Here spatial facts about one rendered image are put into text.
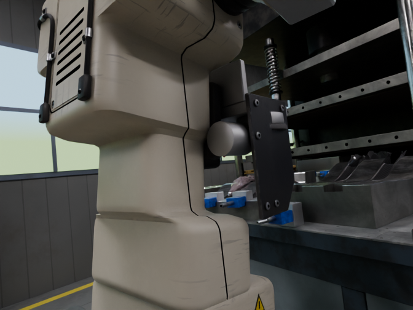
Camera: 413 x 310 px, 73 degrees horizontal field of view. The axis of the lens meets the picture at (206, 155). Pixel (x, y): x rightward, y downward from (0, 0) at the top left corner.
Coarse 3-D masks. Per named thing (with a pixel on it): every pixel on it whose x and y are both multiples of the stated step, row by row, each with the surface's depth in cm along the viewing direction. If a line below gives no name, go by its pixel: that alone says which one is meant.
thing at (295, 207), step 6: (294, 204) 67; (300, 204) 68; (288, 210) 66; (294, 210) 67; (300, 210) 68; (276, 216) 65; (282, 216) 64; (288, 216) 66; (294, 216) 66; (300, 216) 68; (258, 222) 62; (264, 222) 63; (270, 222) 67; (276, 222) 65; (282, 222) 64; (288, 222) 65; (294, 222) 66; (300, 222) 67
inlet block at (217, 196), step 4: (212, 192) 94; (216, 192) 92; (220, 192) 91; (208, 196) 92; (212, 196) 91; (216, 196) 90; (220, 196) 91; (208, 200) 87; (212, 200) 88; (216, 200) 89; (220, 200) 90; (208, 204) 87; (212, 204) 88
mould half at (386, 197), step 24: (336, 168) 93; (360, 168) 86; (408, 168) 74; (312, 192) 69; (336, 192) 64; (360, 192) 59; (384, 192) 60; (408, 192) 67; (312, 216) 69; (336, 216) 64; (360, 216) 59; (384, 216) 59
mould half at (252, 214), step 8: (296, 176) 111; (304, 176) 109; (312, 176) 115; (248, 184) 103; (224, 192) 104; (224, 200) 91; (256, 200) 81; (208, 208) 91; (216, 208) 89; (224, 208) 87; (232, 208) 85; (240, 208) 83; (248, 208) 81; (256, 208) 80; (240, 216) 83; (248, 216) 81; (256, 216) 80
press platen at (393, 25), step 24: (384, 24) 130; (336, 48) 149; (360, 48) 143; (384, 48) 146; (288, 72) 176; (312, 72) 173; (336, 72) 178; (360, 72) 184; (384, 72) 189; (264, 96) 220; (288, 96) 228; (312, 96) 237
